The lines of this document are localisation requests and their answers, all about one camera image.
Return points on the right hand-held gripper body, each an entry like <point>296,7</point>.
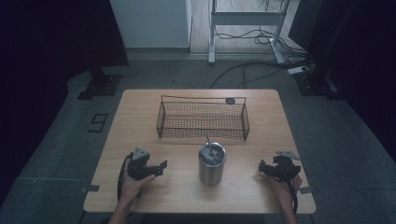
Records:
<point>286,168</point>

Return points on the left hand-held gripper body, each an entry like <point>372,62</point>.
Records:
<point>138,166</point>

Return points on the person's right hand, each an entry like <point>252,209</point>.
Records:
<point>285,189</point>

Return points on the person's left hand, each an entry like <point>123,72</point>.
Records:
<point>130,188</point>

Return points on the grey tape piece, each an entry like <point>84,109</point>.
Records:
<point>91,188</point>
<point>308,189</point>

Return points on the steel tumbler cup with lid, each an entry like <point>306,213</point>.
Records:
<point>211,171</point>

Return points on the metal straw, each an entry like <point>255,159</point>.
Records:
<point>208,144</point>

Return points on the dark oval basket tag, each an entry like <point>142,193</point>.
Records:
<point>230,100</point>

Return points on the black stand base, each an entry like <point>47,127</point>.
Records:
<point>313,84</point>
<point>101,85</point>

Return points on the white power strip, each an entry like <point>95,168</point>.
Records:
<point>297,70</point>

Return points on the dark curtain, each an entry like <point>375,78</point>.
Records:
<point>46,46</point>
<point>358,46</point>

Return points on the white cabinet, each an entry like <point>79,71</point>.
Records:
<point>149,21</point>

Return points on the white desk frame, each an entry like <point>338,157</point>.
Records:
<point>249,18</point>

